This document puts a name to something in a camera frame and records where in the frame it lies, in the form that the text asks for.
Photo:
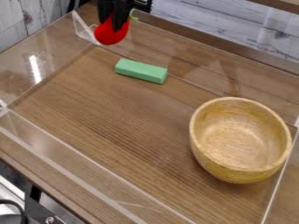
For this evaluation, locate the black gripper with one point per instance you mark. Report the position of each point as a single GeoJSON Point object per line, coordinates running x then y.
{"type": "Point", "coordinates": [121, 7]}

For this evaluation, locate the red plush fruit green leaf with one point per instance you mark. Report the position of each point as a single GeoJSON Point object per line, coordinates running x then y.
{"type": "Point", "coordinates": [106, 35]}

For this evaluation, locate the light wooden bowl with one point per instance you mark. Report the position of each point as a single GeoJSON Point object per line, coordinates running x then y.
{"type": "Point", "coordinates": [241, 140]}

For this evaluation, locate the green rectangular block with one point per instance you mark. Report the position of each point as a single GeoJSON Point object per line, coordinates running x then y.
{"type": "Point", "coordinates": [142, 71]}

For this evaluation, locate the black table leg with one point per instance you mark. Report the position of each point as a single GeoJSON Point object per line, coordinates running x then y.
{"type": "Point", "coordinates": [35, 193]}

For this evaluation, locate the black device bottom left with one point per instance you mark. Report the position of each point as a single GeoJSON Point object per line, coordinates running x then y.
{"type": "Point", "coordinates": [31, 214]}

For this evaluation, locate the clear acrylic corner bracket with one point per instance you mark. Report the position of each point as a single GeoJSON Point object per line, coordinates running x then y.
{"type": "Point", "coordinates": [86, 31]}

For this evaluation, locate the clear acrylic tray wall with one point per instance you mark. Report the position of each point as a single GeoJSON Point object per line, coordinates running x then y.
{"type": "Point", "coordinates": [97, 194]}

